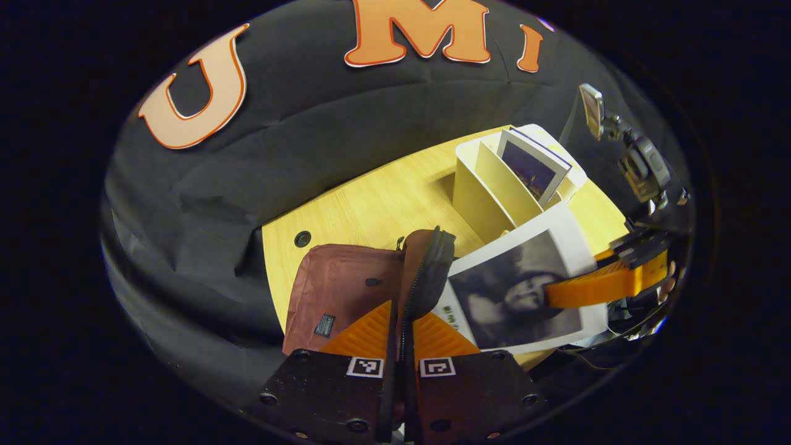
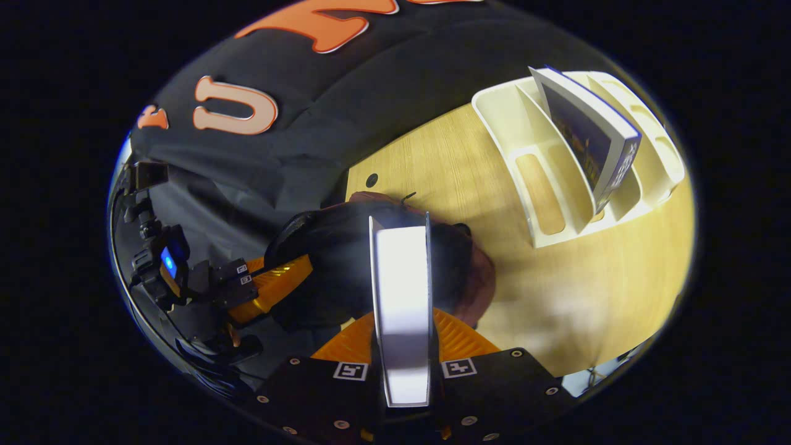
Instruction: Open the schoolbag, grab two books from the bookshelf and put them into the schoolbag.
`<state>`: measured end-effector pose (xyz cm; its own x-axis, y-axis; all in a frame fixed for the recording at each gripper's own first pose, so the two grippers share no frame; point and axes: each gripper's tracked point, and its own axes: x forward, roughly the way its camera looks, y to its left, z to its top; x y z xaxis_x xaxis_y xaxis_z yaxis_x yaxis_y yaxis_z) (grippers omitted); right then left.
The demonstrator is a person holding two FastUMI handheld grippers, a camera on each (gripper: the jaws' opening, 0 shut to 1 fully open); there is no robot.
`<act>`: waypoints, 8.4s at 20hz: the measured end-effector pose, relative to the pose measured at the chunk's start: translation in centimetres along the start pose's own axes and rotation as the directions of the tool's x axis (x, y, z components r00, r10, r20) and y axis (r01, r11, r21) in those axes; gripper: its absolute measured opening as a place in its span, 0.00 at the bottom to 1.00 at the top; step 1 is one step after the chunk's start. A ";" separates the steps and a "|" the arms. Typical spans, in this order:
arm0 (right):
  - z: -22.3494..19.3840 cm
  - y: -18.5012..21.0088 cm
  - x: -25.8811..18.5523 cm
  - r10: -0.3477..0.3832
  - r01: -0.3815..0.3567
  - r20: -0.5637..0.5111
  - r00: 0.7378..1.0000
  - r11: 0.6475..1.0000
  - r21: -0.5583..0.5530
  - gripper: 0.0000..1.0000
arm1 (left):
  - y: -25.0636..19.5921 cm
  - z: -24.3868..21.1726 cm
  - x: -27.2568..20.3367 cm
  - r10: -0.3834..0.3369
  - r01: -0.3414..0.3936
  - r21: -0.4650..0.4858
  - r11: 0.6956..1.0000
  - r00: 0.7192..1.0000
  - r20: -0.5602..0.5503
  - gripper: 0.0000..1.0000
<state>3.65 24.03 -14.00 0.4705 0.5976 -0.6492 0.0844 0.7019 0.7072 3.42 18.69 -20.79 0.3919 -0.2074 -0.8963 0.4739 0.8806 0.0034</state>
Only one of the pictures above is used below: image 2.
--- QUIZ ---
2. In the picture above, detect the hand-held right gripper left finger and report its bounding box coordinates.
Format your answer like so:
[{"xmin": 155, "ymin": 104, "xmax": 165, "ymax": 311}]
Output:
[{"xmin": 247, "ymin": 312, "xmax": 379, "ymax": 444}]

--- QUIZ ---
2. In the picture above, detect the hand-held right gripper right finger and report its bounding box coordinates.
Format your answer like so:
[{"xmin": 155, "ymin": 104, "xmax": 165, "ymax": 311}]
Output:
[{"xmin": 431, "ymin": 308, "xmax": 578, "ymax": 443}]

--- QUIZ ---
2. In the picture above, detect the maroon schoolbag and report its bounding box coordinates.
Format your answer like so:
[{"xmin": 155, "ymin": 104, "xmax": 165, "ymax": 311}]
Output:
[{"xmin": 264, "ymin": 190, "xmax": 497, "ymax": 331}]

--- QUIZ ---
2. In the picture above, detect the white-spine portrait cover book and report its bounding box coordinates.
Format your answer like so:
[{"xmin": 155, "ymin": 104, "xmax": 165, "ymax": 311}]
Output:
[{"xmin": 368, "ymin": 212, "xmax": 433, "ymax": 409}]

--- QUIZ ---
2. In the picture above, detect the white plastic bookshelf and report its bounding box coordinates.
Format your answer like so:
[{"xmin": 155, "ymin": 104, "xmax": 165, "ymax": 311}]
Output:
[{"xmin": 472, "ymin": 70, "xmax": 687, "ymax": 249}]

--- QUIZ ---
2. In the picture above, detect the blue-spine book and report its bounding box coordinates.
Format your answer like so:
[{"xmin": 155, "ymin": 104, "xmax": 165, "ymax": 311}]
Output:
[{"xmin": 530, "ymin": 66, "xmax": 643, "ymax": 215}]

